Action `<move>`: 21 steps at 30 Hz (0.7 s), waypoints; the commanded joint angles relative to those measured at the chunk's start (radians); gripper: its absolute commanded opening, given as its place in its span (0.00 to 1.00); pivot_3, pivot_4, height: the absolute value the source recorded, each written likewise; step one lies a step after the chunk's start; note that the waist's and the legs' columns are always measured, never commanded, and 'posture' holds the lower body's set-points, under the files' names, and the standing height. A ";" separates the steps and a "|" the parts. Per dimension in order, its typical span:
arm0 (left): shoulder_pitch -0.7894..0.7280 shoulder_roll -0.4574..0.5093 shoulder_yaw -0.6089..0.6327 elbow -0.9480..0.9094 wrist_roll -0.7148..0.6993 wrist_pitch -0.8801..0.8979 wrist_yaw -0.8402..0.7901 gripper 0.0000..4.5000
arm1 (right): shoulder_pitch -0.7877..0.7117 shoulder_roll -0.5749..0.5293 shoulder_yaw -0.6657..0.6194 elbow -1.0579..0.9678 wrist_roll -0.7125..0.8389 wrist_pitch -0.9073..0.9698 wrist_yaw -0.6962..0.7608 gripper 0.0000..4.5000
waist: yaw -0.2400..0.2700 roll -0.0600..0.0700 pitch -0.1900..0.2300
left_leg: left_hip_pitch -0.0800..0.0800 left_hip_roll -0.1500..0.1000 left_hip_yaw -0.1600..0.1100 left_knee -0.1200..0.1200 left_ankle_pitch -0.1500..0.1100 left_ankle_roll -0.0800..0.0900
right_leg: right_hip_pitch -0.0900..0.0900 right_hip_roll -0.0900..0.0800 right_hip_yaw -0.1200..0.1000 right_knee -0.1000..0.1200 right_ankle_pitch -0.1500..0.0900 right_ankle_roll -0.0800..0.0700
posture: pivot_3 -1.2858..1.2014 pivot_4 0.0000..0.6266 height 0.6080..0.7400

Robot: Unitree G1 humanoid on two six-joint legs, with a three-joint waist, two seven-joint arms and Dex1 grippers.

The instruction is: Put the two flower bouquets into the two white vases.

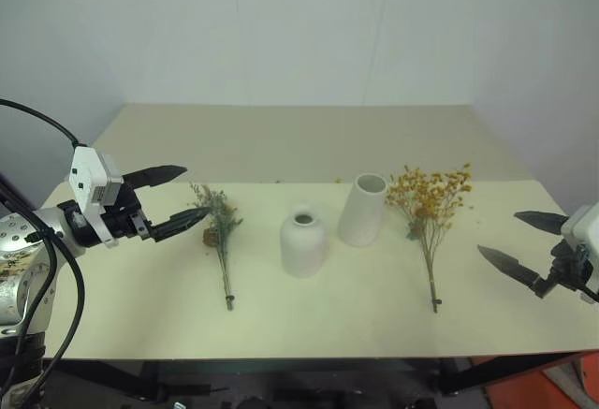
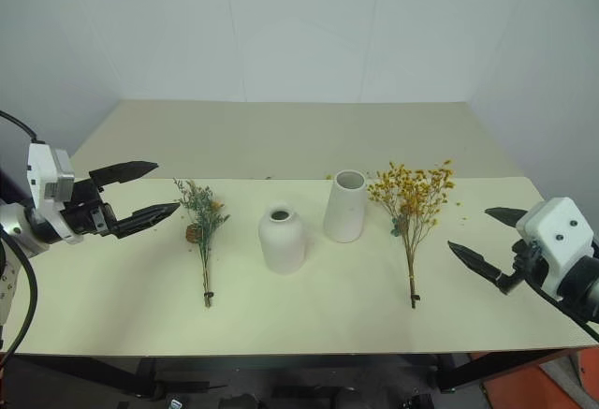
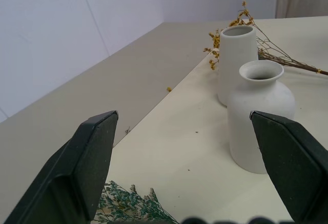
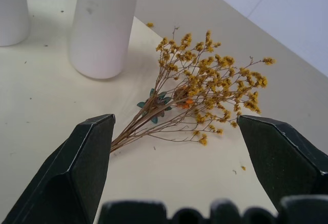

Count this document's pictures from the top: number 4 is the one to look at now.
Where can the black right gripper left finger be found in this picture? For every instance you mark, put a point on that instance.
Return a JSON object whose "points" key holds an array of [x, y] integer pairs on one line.
{"points": [[64, 172]]}

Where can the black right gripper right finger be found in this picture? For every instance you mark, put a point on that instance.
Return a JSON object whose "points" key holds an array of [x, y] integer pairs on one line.
{"points": [[282, 157]]}

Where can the tall white ceramic vase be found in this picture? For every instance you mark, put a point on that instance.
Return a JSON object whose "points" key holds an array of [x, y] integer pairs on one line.
{"points": [[102, 26]]}

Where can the yellow dried flower bunch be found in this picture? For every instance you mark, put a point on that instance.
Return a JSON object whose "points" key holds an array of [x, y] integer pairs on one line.
{"points": [[205, 80]]}

